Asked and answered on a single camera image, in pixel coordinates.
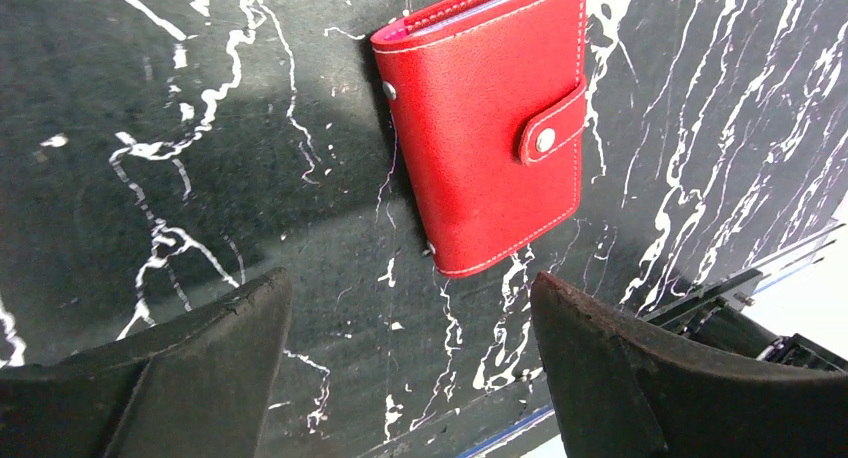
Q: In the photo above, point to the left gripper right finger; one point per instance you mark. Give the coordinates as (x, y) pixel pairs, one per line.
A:
(699, 379)

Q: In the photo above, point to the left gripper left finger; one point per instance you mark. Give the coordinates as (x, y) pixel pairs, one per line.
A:
(196, 386)

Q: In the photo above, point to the red card holder wallet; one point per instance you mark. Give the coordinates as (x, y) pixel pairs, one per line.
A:
(488, 100)

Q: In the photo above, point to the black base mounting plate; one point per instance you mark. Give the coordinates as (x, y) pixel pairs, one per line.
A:
(538, 427)

